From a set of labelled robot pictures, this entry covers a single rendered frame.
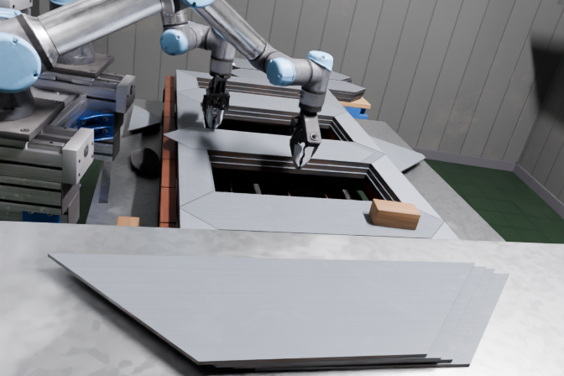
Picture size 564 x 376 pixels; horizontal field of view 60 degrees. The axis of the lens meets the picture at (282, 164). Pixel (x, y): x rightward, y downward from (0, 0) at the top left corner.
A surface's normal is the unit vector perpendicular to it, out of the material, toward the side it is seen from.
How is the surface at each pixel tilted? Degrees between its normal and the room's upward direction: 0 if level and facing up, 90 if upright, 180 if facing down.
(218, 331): 0
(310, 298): 0
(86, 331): 0
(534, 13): 90
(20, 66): 94
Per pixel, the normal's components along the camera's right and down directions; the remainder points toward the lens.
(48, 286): 0.18, -0.89
